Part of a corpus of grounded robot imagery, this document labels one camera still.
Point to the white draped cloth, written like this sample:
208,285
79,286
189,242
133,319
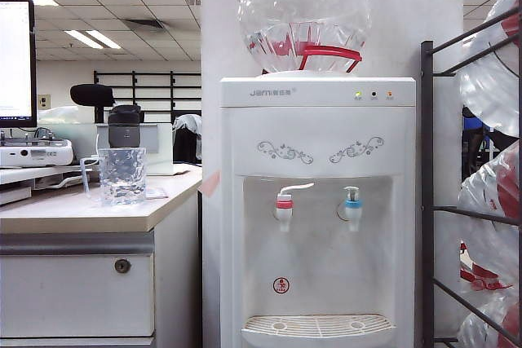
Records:
189,122

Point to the white drawer cabinet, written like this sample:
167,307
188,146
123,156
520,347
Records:
73,295

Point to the blue cold water tap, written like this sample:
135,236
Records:
353,209

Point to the white projector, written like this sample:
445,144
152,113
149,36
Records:
36,154

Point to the round metal drawer lock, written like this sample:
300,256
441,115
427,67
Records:
122,266

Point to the wall outlet plate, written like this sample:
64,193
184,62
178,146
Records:
43,102

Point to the white water dispenser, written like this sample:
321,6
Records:
318,140

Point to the grey sports water bottle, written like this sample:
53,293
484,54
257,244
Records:
124,128

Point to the black framed computer monitor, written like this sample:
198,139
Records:
14,58

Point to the black office chair back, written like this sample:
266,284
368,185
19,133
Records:
183,148

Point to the pink tape patch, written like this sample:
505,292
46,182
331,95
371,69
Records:
210,184

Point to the black wall shelf rack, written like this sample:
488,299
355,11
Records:
134,87

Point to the ceiling air vent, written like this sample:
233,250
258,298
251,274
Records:
142,24

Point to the white box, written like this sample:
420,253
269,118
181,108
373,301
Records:
159,160

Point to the black chair headrest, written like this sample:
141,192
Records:
91,94

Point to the red hot water tap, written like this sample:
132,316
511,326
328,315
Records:
284,211

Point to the dark metal storage rack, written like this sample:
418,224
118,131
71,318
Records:
427,242

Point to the white monitor riser shelf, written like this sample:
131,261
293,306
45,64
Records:
41,172

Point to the white drip tray grille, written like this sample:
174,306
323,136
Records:
318,323

